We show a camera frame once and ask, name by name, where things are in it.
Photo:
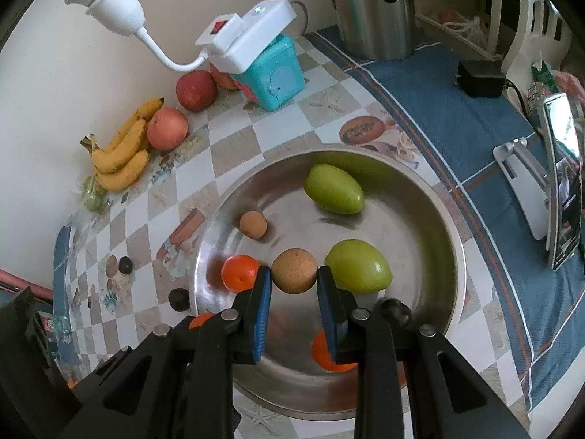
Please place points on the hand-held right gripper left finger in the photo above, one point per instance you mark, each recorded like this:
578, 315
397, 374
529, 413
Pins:
261, 315

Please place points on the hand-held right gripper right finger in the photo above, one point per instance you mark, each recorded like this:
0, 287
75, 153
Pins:
327, 311

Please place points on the orange tangerine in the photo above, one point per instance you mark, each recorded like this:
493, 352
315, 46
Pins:
318, 352
201, 321
237, 272

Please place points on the brown longan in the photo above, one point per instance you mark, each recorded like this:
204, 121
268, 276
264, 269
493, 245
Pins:
295, 270
252, 224

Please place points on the plump green fruit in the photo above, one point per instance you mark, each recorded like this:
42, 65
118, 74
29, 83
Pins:
359, 266

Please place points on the dark round fruit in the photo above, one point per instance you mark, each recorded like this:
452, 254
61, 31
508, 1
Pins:
125, 265
395, 310
179, 299

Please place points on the steel bowl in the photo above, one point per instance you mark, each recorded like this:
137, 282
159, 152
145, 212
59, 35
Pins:
292, 238

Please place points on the elongated green fruit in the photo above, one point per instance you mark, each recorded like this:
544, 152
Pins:
333, 189

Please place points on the bag of green fruits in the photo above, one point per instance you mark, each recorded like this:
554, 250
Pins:
93, 194

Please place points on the clear plastic bottle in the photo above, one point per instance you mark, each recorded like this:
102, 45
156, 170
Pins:
52, 327

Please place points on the red furniture edge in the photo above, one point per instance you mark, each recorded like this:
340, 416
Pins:
23, 284

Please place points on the pink apple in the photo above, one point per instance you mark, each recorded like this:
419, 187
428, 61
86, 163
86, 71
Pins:
167, 128

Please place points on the yellow banana bunch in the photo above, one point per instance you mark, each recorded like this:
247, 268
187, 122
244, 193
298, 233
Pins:
121, 155

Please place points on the red apple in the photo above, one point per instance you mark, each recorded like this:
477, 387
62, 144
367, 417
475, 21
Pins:
196, 90
221, 77

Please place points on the teal box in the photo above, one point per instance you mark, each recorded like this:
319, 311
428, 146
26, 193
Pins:
274, 77

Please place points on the smartphone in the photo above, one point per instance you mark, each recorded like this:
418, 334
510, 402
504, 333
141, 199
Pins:
564, 178

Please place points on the black power adapter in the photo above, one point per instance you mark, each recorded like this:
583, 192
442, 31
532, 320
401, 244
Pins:
480, 78

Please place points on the steel kettle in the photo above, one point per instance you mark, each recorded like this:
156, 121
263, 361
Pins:
370, 9

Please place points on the green white packet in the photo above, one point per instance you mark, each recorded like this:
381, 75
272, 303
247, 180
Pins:
541, 80

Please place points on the white plastic bag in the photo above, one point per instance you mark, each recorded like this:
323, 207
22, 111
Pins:
461, 25

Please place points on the white plastic chair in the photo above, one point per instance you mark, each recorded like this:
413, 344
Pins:
525, 18

